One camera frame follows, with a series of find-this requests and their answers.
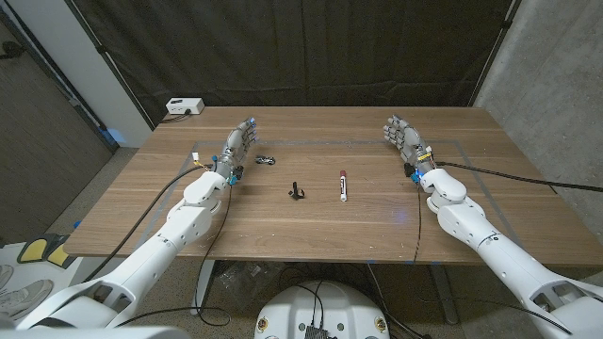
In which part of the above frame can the white power outlet box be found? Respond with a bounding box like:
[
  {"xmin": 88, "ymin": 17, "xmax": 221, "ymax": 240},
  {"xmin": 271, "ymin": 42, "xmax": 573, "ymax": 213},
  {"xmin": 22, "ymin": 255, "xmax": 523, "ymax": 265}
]
[{"xmin": 165, "ymin": 97, "xmax": 205, "ymax": 116}]

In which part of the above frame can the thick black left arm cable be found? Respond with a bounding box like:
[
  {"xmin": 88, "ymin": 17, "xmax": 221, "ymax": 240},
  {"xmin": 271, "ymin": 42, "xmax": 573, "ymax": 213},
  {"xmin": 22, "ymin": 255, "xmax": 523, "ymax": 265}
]
[{"xmin": 83, "ymin": 163, "xmax": 216, "ymax": 283}]

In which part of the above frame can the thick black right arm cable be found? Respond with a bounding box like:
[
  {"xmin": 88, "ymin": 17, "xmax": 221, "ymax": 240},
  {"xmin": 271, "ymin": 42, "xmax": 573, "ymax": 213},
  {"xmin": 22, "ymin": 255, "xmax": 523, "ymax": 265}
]
[{"xmin": 433, "ymin": 160, "xmax": 603, "ymax": 193}]

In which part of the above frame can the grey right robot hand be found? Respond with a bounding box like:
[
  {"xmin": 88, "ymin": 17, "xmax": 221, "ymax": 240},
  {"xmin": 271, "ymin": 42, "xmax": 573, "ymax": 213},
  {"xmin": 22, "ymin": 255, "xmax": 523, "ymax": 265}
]
[{"xmin": 383, "ymin": 115, "xmax": 438, "ymax": 184}]

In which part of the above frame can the dark brown wooden door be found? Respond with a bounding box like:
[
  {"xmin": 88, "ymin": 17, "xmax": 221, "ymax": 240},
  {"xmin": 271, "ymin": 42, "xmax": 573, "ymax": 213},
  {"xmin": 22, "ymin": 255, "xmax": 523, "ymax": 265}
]
[{"xmin": 0, "ymin": 11, "xmax": 119, "ymax": 246}]

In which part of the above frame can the white table leg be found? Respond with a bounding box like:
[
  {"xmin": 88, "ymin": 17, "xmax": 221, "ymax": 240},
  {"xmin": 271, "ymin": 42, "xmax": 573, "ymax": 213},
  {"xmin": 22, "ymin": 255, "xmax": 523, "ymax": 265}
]
[{"xmin": 189, "ymin": 260, "xmax": 217, "ymax": 316}]

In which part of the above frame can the thin black left wrist cable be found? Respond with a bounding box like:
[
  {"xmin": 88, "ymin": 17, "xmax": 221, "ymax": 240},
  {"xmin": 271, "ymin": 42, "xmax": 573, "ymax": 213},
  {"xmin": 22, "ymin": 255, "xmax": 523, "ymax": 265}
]
[{"xmin": 112, "ymin": 184, "xmax": 235, "ymax": 329}]

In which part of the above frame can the clear plastic bag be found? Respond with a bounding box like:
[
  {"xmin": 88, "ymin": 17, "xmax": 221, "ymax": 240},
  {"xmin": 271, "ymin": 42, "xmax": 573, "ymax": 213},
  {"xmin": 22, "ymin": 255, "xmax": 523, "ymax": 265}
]
[{"xmin": 217, "ymin": 261, "xmax": 279, "ymax": 302}]

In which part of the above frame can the black module on torso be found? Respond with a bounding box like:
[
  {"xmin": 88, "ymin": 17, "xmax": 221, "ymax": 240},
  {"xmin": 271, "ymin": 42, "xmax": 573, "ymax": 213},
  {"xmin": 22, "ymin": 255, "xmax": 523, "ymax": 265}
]
[{"xmin": 303, "ymin": 324, "xmax": 331, "ymax": 339}]

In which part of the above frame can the blue tape patch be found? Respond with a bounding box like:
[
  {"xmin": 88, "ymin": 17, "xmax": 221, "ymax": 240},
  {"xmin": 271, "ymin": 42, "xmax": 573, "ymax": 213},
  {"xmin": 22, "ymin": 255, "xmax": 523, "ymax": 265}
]
[{"xmin": 98, "ymin": 126, "xmax": 127, "ymax": 148}]

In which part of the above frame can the black backdrop frame pole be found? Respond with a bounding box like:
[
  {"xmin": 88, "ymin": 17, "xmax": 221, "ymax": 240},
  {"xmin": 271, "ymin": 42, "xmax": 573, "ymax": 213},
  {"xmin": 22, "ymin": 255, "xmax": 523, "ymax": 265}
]
[
  {"xmin": 467, "ymin": 0, "xmax": 523, "ymax": 108},
  {"xmin": 63, "ymin": 0, "xmax": 156, "ymax": 132}
]

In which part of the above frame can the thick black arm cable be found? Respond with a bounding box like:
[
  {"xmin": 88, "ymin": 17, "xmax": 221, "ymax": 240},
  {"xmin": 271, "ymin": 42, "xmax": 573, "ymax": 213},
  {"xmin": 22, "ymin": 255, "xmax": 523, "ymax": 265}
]
[
  {"xmin": 433, "ymin": 160, "xmax": 603, "ymax": 193},
  {"xmin": 83, "ymin": 163, "xmax": 216, "ymax": 283}
]

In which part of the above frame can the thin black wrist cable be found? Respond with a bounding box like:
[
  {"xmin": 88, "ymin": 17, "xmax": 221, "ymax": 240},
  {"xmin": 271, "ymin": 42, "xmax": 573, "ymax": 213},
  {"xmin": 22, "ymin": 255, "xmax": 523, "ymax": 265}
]
[
  {"xmin": 112, "ymin": 184, "xmax": 235, "ymax": 329},
  {"xmin": 412, "ymin": 182, "xmax": 423, "ymax": 265}
]

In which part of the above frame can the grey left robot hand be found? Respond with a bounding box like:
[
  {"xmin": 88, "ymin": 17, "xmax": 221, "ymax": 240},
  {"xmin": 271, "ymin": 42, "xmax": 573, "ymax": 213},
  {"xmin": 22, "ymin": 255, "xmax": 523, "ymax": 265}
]
[{"xmin": 212, "ymin": 117, "xmax": 259, "ymax": 186}]

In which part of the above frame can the yellow black foot pedal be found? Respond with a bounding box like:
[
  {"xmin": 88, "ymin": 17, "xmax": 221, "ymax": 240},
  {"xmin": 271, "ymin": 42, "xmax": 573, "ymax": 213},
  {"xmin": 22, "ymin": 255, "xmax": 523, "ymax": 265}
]
[
  {"xmin": 44, "ymin": 234, "xmax": 79, "ymax": 270},
  {"xmin": 16, "ymin": 237, "xmax": 51, "ymax": 265}
]

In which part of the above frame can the grey tape rectangle outline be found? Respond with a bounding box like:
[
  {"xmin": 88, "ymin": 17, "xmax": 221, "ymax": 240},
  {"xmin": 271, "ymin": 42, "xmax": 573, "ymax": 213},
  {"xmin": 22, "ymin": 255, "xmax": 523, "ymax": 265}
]
[{"xmin": 134, "ymin": 138, "xmax": 536, "ymax": 265}]

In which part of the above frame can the black door handle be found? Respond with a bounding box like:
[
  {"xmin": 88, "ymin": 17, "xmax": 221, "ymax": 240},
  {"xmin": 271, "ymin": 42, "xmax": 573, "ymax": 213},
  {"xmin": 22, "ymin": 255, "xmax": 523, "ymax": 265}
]
[{"xmin": 0, "ymin": 40, "xmax": 27, "ymax": 60}]

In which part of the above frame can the white robot torso base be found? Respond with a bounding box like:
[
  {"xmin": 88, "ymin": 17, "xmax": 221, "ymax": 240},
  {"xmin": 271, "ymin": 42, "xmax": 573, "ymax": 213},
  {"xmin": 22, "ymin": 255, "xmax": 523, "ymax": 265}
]
[{"xmin": 253, "ymin": 281, "xmax": 391, "ymax": 339}]

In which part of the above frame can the grey table leg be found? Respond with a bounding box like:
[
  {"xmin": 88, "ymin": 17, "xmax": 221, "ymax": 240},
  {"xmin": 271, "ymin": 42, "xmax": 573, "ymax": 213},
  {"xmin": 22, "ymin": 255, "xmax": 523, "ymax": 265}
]
[{"xmin": 427, "ymin": 264, "xmax": 461, "ymax": 326}]

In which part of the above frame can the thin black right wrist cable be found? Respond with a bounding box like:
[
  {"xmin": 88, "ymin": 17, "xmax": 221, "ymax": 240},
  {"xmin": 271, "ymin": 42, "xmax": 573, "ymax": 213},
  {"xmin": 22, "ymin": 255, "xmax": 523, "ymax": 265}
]
[{"xmin": 412, "ymin": 182, "xmax": 423, "ymax": 265}]

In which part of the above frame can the black backdrop curtain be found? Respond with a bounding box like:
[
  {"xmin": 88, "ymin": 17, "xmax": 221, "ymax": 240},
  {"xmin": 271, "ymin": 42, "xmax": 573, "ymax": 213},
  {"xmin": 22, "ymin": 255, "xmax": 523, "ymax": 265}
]
[{"xmin": 65, "ymin": 0, "xmax": 522, "ymax": 128}]

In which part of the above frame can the white floor board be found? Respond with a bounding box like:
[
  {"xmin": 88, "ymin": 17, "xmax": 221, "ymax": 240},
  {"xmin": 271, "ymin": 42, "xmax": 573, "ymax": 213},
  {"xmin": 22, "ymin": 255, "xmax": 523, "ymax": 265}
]
[{"xmin": 0, "ymin": 242, "xmax": 128, "ymax": 331}]

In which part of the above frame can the black power cord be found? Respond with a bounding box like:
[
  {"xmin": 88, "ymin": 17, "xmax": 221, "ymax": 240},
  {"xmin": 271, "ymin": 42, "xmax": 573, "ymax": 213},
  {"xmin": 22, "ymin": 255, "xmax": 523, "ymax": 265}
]
[{"xmin": 158, "ymin": 110, "xmax": 192, "ymax": 124}]

